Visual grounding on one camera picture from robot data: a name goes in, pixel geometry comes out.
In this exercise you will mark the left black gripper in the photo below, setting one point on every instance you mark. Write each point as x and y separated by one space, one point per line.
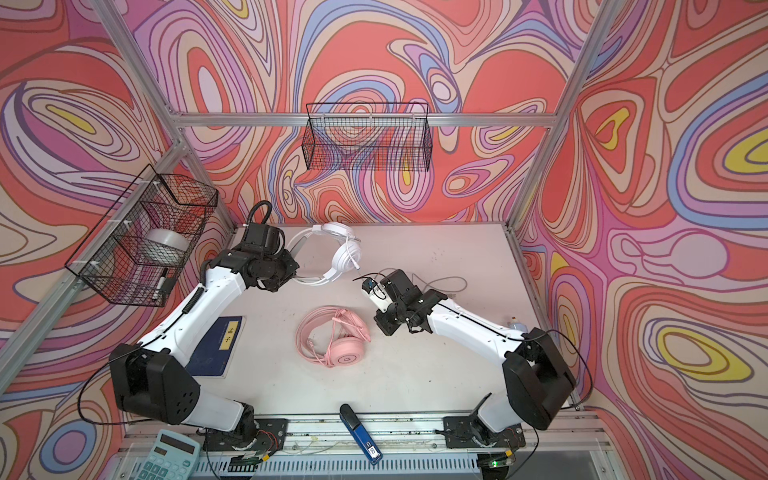
291 265

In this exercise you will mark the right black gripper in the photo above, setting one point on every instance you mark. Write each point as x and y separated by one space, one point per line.
380 318

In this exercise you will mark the pink headphones with cable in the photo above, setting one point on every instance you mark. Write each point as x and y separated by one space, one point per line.
348 336

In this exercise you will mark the white headphones with grey cable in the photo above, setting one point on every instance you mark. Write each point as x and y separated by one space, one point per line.
346 257

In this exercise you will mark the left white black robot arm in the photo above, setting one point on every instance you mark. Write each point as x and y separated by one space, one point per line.
150 378

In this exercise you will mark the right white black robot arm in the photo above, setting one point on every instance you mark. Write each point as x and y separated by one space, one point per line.
537 379

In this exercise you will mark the white tape roll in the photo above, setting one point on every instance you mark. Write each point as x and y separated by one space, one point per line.
165 247

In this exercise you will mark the small white bottle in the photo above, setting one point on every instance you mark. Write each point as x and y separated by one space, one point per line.
518 326

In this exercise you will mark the dark blue notebook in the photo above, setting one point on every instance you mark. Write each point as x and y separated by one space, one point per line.
212 355

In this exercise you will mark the blue black stapler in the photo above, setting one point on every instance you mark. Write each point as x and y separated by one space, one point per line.
360 434

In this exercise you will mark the light green calculator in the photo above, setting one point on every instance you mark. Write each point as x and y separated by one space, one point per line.
172 456

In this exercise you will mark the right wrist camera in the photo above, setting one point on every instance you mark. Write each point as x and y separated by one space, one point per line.
376 294

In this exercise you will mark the black wire basket left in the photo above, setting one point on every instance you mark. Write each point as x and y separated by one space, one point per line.
110 262

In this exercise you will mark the black wire basket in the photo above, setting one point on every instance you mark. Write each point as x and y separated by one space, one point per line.
368 136
110 262

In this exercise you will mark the black wire basket back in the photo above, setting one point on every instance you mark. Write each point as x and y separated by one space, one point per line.
368 136

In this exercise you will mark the aluminium front rail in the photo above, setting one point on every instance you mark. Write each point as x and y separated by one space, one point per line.
425 445

